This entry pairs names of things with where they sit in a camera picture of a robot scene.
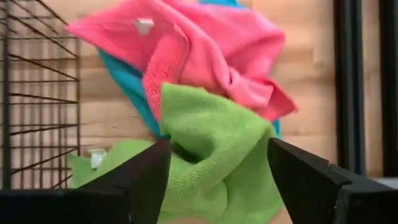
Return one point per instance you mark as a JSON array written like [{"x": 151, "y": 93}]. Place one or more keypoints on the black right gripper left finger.
[{"x": 146, "y": 180}]

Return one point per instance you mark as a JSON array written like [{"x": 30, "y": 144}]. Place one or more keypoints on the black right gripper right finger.
[{"x": 304, "y": 186}]

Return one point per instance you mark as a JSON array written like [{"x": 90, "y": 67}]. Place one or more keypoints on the green microfiber towel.
[{"x": 202, "y": 124}]

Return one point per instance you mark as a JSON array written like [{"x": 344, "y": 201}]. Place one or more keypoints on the teal microfiber towel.
[{"x": 130, "y": 84}]

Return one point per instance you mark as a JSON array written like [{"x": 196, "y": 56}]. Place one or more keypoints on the pink microfiber towel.
[{"x": 217, "y": 46}]

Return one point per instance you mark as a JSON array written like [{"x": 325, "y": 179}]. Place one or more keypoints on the black aluminium rig frame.
[{"x": 348, "y": 93}]

